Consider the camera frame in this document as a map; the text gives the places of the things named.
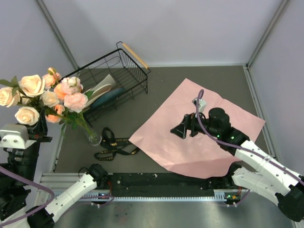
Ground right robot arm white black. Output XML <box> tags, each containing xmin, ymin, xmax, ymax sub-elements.
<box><xmin>170</xmin><ymin>108</ymin><xmax>304</xmax><ymax>222</ymax></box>

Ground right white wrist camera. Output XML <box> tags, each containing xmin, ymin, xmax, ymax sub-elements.
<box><xmin>192</xmin><ymin>98</ymin><xmax>207</xmax><ymax>113</ymax></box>

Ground grey slotted cable duct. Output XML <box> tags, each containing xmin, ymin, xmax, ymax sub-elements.
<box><xmin>78</xmin><ymin>191</ymin><xmax>241</xmax><ymax>203</ymax></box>

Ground dark teal plate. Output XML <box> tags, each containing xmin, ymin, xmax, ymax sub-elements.
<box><xmin>89</xmin><ymin>87</ymin><xmax>125</xmax><ymax>109</ymax></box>

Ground white plate in basket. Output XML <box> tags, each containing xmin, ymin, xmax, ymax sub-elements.
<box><xmin>86</xmin><ymin>74</ymin><xmax>116</xmax><ymax>93</ymax></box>

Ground cream plate in basket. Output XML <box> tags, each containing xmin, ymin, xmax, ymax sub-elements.
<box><xmin>86</xmin><ymin>84</ymin><xmax>112</xmax><ymax>107</ymax></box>

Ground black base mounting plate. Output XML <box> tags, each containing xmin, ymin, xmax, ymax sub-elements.
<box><xmin>108</xmin><ymin>173</ymin><xmax>232</xmax><ymax>190</ymax></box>

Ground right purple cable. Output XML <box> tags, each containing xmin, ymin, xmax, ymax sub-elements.
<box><xmin>194</xmin><ymin>89</ymin><xmax>304</xmax><ymax>207</ymax></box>

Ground black wire basket wooden handles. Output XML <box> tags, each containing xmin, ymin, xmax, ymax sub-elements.
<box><xmin>66</xmin><ymin>41</ymin><xmax>151</xmax><ymax>124</ymax></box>

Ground pink wrapping paper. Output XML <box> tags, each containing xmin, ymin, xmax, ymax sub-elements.
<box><xmin>130</xmin><ymin>79</ymin><xmax>265</xmax><ymax>179</ymax></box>

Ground small pink rose sprig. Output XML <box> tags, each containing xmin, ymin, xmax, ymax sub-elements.
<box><xmin>0</xmin><ymin>74</ymin><xmax>79</xmax><ymax>126</ymax></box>

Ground peach rose flower stem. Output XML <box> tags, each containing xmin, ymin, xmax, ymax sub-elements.
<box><xmin>42</xmin><ymin>67</ymin><xmax>67</xmax><ymax>101</ymax></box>

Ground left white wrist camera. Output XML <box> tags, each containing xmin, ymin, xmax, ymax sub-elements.
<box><xmin>0</xmin><ymin>124</ymin><xmax>36</xmax><ymax>150</ymax></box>

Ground pale pink peony stem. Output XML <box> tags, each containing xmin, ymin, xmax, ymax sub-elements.
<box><xmin>59</xmin><ymin>76</ymin><xmax>97</xmax><ymax>141</ymax></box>

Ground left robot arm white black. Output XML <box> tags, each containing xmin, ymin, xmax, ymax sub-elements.
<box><xmin>0</xmin><ymin>110</ymin><xmax>108</xmax><ymax>228</ymax></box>

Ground black ribbon gold lettering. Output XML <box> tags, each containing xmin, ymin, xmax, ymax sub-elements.
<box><xmin>94</xmin><ymin>127</ymin><xmax>140</xmax><ymax>162</ymax></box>

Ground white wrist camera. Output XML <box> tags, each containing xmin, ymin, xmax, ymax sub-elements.
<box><xmin>0</xmin><ymin>124</ymin><xmax>36</xmax><ymax>150</ymax></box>
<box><xmin>192</xmin><ymin>98</ymin><xmax>207</xmax><ymax>113</ymax></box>

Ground clear glass vase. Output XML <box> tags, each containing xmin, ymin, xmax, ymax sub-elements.
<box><xmin>88</xmin><ymin>133</ymin><xmax>102</xmax><ymax>146</ymax></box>

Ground eucalyptus pink flower sprig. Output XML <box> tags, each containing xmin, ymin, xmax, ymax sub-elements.
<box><xmin>45</xmin><ymin>104</ymin><xmax>80</xmax><ymax>137</ymax></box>

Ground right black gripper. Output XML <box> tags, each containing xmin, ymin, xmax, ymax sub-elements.
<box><xmin>171</xmin><ymin>109</ymin><xmax>220</xmax><ymax>139</ymax></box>

